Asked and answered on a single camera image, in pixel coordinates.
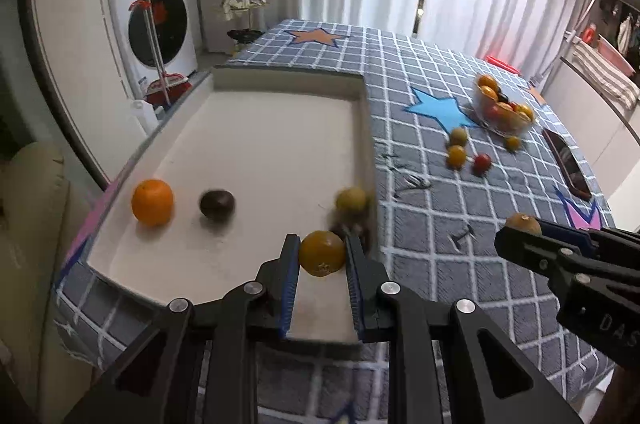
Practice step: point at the hanging clothes row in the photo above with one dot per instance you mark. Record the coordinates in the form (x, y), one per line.
(625, 29)

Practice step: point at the clear glass bowl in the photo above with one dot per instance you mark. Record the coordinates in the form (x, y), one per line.
(500, 130)

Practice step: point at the dark purple plum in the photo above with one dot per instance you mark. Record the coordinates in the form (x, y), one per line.
(501, 96)
(217, 204)

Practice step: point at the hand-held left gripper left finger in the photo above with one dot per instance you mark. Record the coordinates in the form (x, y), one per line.
(290, 289)

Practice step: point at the small yellow fruit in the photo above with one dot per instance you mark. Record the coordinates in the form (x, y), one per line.
(512, 142)

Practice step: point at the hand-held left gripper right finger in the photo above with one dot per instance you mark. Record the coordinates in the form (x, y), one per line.
(354, 289)

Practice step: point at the striped towel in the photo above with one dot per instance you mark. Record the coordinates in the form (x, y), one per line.
(605, 74)

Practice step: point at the white plastic jug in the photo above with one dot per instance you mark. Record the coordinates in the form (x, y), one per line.
(145, 119)

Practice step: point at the pink plastic basin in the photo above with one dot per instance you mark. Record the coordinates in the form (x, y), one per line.
(617, 51)

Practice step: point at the small orange mandarin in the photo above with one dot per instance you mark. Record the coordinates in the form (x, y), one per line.
(486, 81)
(322, 252)
(522, 223)
(489, 95)
(524, 110)

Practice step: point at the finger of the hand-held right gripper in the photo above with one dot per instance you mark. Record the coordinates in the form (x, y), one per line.
(525, 249)
(575, 233)

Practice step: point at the white shallow tray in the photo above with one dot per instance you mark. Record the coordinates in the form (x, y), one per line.
(260, 144)

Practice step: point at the black smartphone red case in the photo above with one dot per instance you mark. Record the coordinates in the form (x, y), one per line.
(570, 164)

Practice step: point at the red detergent bottle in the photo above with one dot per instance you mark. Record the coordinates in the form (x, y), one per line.
(590, 35)

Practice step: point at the large orange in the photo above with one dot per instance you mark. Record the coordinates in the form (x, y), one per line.
(152, 202)

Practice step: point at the brownish yellow round fruit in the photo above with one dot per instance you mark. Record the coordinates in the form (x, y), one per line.
(351, 200)
(458, 136)
(456, 155)

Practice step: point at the white sliding door panel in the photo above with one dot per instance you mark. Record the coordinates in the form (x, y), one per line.
(70, 54)

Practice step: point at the white low cabinet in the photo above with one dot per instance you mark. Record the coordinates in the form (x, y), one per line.
(600, 139)

